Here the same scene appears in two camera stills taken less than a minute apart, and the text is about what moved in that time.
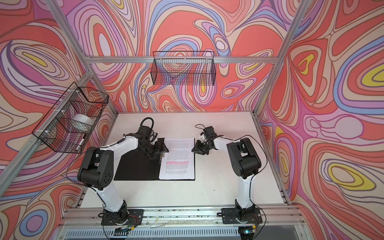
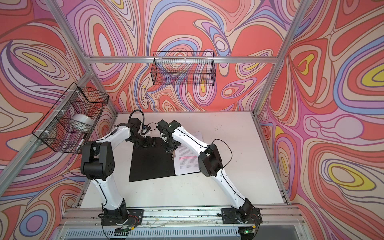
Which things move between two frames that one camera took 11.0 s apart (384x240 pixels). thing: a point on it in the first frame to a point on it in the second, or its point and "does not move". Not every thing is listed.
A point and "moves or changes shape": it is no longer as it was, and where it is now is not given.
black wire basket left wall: x=71 y=119 does not move
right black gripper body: x=203 y=148 to x=171 y=145
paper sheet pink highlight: x=178 y=163 moves or changes shape
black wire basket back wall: x=183 y=68 does not move
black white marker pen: x=81 y=141 does not move
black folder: x=133 y=165 moves or changes shape
